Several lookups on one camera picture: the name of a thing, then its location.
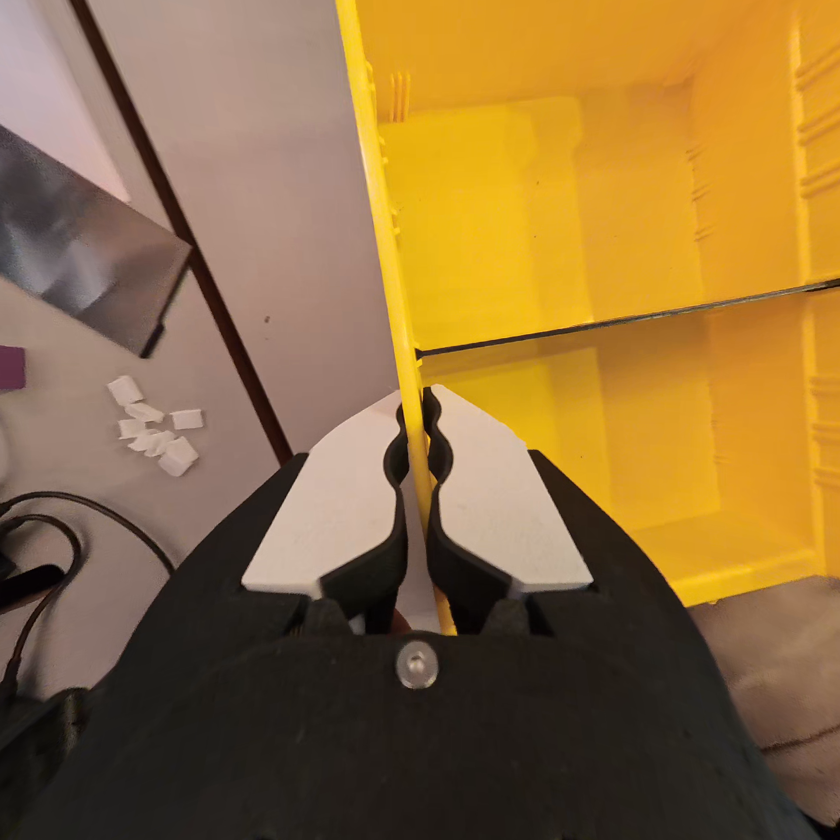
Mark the yellow plastic bin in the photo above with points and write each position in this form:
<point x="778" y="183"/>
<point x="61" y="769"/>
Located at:
<point x="525" y="197"/>

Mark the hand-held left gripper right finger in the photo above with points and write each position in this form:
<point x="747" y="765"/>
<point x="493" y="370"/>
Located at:
<point x="505" y="518"/>

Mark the pile of white paper scraps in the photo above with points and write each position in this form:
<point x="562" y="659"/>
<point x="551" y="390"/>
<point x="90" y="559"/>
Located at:
<point x="177" y="456"/>

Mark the dark brown strip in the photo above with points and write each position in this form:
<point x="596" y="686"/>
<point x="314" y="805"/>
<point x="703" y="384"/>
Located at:
<point x="197" y="262"/>

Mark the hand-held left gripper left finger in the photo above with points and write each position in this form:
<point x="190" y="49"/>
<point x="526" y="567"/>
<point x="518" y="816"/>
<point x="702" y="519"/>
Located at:
<point x="328" y="518"/>

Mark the silver metal plate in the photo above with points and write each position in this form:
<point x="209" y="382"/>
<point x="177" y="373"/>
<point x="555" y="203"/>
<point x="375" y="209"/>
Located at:
<point x="85" y="256"/>

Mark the purple block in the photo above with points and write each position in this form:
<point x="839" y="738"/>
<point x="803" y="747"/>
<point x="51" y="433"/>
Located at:
<point x="10" y="367"/>

